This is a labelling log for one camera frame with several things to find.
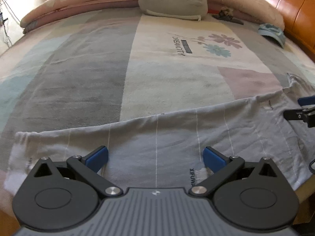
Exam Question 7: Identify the wooden headboard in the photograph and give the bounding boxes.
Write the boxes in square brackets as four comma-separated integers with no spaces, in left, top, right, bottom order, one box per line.
[245,0,315,62]

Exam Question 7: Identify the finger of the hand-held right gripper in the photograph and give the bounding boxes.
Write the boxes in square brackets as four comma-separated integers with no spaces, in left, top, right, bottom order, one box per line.
[283,107,315,128]
[298,96,315,106]

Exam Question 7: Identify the grey cat face cushion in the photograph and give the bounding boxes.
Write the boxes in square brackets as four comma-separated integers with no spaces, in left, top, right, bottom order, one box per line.
[138,0,208,21]

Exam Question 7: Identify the fabric flower hair tie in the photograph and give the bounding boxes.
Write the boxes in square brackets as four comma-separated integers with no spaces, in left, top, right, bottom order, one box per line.
[220,7,234,19]

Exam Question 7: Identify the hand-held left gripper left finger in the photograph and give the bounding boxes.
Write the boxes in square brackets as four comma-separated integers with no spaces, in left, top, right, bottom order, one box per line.
[33,146,123,197]

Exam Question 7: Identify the wooden bed frame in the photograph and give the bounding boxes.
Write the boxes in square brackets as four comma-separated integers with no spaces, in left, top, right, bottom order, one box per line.
[293,179,315,236]

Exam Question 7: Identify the pink floral quilt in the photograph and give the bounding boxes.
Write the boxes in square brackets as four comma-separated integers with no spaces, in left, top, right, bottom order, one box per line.
[20,0,286,33]

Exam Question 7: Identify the black wall cable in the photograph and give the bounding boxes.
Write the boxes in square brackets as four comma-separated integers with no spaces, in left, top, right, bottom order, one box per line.
[0,0,16,48]

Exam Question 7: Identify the blue cap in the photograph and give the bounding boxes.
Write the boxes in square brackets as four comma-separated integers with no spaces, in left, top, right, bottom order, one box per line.
[258,23,286,48]

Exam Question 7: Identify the black phone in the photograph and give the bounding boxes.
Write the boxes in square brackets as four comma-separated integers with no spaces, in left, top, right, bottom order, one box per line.
[213,13,244,25]

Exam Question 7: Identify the grey printed pants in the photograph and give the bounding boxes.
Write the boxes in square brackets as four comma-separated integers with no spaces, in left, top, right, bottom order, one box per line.
[4,72,315,197]

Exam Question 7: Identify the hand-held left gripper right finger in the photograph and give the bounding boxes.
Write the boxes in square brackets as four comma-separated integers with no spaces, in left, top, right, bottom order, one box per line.
[188,146,282,197]

